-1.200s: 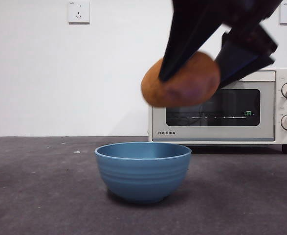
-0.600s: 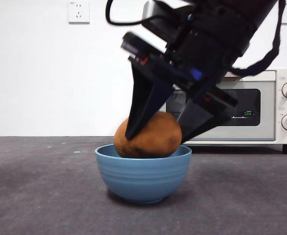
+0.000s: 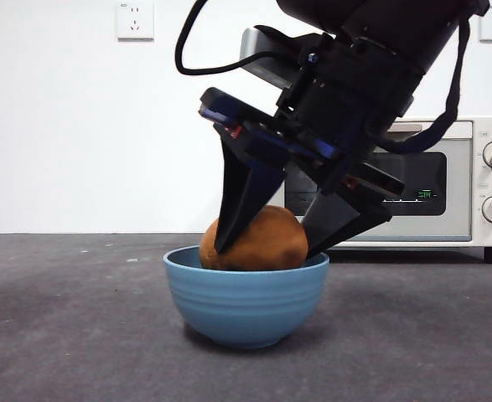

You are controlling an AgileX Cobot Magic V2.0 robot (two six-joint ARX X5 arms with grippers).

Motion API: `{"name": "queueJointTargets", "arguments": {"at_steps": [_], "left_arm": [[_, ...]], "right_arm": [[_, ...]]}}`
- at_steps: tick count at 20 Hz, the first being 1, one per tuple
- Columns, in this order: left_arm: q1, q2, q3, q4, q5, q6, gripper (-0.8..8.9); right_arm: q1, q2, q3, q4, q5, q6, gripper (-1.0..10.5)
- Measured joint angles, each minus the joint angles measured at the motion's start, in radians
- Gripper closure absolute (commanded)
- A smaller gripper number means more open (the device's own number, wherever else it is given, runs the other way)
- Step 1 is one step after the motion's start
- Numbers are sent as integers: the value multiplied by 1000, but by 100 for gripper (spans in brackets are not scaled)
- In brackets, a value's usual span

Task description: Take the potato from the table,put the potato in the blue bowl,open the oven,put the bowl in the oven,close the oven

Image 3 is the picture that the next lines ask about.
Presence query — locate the blue ribbed bowl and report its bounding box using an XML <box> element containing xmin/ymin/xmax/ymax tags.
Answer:
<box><xmin>163</xmin><ymin>245</ymin><xmax>329</xmax><ymax>350</ymax></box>

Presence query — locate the oven door with beige handle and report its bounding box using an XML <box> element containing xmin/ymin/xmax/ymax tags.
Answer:
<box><xmin>285</xmin><ymin>121</ymin><xmax>474</xmax><ymax>243</ymax></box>

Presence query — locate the cream Toshiba toaster oven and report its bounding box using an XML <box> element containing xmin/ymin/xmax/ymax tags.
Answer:
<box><xmin>285</xmin><ymin>116</ymin><xmax>492</xmax><ymax>265</ymax></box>

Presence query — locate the black braided cable sleeve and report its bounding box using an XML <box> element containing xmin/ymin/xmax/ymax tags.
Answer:
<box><xmin>375</xmin><ymin>16</ymin><xmax>473</xmax><ymax>154</ymax></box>

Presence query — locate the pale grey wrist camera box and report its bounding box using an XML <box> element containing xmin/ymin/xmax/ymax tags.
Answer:
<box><xmin>240</xmin><ymin>26</ymin><xmax>309</xmax><ymax>91</ymax></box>

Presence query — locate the thin black camera cable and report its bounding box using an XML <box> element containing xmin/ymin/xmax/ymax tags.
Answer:
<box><xmin>174</xmin><ymin>0</ymin><xmax>303</xmax><ymax>77</ymax></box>

